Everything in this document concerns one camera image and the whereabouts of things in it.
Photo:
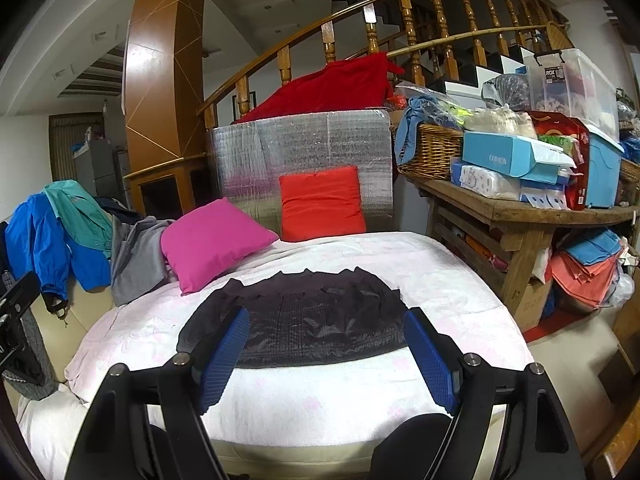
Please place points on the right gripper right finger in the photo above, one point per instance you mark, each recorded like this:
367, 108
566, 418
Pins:
536, 440

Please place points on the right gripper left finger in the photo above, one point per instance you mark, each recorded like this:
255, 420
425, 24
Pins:
147, 424

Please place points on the black quilted jacket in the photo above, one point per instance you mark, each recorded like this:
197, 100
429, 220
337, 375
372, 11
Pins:
306, 319

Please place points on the black jacket on sofa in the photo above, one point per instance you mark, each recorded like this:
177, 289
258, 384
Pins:
6, 278

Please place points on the blue jacket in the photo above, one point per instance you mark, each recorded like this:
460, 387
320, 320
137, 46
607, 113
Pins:
37, 242

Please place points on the grey knit garment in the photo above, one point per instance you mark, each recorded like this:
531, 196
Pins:
34, 387

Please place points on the teal shirt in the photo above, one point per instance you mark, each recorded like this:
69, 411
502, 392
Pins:
82, 217

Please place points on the folded coral and blue towels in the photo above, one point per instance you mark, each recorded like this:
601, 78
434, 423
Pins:
585, 265

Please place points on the pink pillow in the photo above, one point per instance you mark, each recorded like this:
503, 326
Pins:
209, 241

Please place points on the white bed blanket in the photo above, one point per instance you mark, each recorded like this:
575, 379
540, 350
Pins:
429, 277

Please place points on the wooden pillar cabinet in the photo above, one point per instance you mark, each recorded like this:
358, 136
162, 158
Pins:
162, 91

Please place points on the wooden side table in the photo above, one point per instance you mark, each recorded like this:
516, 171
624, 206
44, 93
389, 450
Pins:
500, 240

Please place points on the patterned tissue pack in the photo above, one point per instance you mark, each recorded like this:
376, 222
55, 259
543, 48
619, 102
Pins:
484, 182

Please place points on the silver foil headboard panel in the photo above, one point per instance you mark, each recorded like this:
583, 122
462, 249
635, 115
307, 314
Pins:
248, 159

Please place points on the light blue cardboard box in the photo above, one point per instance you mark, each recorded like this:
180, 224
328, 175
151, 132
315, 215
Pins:
515, 156

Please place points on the blue plastic storage box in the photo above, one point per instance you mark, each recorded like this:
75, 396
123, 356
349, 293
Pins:
605, 156

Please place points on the red snack bag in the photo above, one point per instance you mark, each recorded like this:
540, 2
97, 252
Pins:
572, 136

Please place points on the red pillow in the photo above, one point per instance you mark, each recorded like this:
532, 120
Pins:
320, 204

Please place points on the wicker basket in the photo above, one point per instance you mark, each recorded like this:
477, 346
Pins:
436, 148

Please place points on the blue cloth in basket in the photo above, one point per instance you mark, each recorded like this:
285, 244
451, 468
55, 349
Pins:
420, 110

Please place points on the clear plastic storage bin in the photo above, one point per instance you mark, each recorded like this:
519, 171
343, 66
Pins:
568, 82

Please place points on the red cloth on railing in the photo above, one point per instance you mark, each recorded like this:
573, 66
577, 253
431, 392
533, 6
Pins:
341, 85

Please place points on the wooden stair railing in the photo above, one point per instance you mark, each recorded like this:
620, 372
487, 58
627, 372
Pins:
435, 40

